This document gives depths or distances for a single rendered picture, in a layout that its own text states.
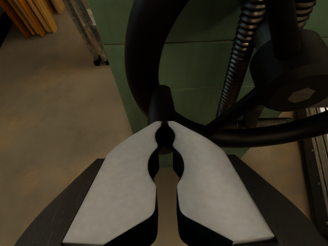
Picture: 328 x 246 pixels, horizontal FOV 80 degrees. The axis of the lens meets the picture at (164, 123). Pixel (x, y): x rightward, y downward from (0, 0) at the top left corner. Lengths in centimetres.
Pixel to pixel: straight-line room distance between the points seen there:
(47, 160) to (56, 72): 62
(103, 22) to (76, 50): 127
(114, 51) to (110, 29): 4
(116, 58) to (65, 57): 121
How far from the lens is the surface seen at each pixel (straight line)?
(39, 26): 186
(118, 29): 37
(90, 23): 130
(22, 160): 124
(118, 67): 42
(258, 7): 23
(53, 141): 120
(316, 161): 105
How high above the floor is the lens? 94
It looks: 60 degrees down
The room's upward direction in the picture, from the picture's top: 2 degrees counter-clockwise
